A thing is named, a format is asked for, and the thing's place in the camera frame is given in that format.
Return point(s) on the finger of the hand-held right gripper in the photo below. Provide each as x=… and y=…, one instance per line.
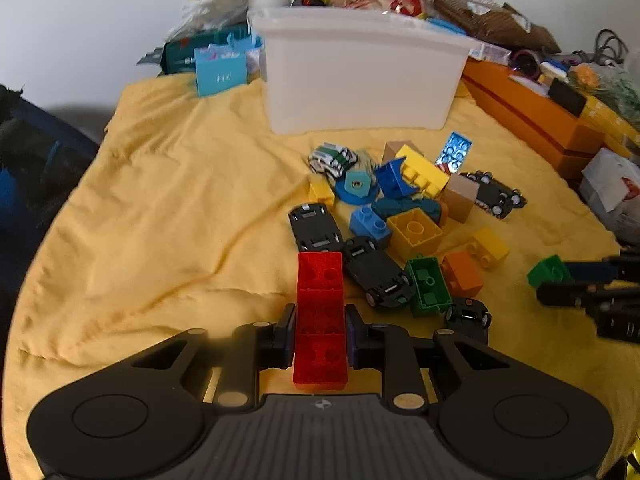
x=610, y=270
x=600, y=296

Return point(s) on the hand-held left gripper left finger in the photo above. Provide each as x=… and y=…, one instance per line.
x=284, y=342

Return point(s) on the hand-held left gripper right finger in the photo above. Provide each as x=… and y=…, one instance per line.
x=352, y=345

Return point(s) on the long red toy brick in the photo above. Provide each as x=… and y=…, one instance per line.
x=320, y=305

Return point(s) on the large yellow hollow brick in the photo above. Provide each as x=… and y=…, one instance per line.
x=415, y=232

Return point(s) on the white plastic bin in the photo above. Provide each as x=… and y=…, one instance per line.
x=360, y=75

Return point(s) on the white paper bag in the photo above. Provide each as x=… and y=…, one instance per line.
x=612, y=185

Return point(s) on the green hollow toy brick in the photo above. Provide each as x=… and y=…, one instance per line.
x=429, y=287

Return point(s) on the orange toy brick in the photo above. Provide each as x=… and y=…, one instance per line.
x=462, y=272

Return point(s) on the black white-wheeled toy car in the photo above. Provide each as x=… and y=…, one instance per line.
x=497, y=195

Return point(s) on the yellow box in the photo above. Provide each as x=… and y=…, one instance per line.
x=612, y=122

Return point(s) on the teal toy car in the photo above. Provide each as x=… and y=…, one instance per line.
x=405, y=206

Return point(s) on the small yellow toy brick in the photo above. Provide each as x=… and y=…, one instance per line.
x=320, y=192

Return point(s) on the blue disc toy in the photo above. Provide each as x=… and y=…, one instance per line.
x=356, y=187

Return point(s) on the tan toy block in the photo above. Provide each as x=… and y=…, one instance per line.
x=461, y=197
x=392, y=150

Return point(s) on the dark blue toy brick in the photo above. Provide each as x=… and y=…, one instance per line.
x=392, y=180

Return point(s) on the yellow cloth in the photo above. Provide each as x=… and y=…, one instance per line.
x=175, y=210

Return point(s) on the small black box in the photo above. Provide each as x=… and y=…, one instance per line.
x=566, y=97

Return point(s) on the orange box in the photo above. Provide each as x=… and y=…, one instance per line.
x=530, y=110

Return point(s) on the white green toy car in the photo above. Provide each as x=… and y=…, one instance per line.
x=331, y=157

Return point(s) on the long yellow toy brick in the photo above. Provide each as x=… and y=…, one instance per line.
x=425, y=170

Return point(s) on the shiny blue flat brick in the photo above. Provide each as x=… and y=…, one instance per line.
x=455, y=152

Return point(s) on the dark tape roll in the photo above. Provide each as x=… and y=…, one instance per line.
x=525, y=62

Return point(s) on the small white box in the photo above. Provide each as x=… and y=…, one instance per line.
x=490, y=52

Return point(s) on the brown parcel bag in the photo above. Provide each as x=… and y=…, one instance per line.
x=495, y=22

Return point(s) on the light blue carton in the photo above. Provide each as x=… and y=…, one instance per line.
x=220, y=72

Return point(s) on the dark blue chair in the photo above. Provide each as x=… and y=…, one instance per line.
x=35, y=170

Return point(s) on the dark green tissue pack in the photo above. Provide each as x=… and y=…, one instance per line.
x=182, y=55

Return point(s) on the blue striped pouch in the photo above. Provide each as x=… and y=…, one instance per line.
x=307, y=1

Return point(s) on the white plastic bag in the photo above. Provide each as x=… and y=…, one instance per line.
x=215, y=2

